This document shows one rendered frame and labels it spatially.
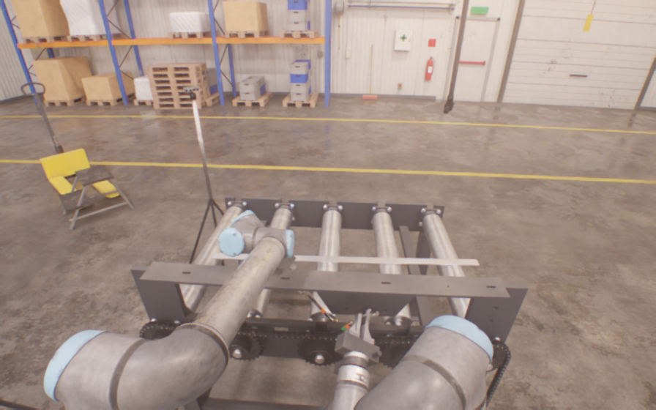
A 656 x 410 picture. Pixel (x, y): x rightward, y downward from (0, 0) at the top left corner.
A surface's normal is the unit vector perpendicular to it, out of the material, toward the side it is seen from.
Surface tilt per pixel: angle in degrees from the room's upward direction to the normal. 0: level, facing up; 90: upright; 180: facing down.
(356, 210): 90
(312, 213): 90
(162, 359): 18
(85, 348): 3
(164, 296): 90
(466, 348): 26
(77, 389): 64
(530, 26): 90
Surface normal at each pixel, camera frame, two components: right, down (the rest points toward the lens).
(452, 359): 0.22, -0.74
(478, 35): -0.06, 0.49
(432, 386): -0.07, -0.65
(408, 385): -0.44, -0.70
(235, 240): -0.22, 0.22
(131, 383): 0.16, -0.33
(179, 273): 0.01, -0.87
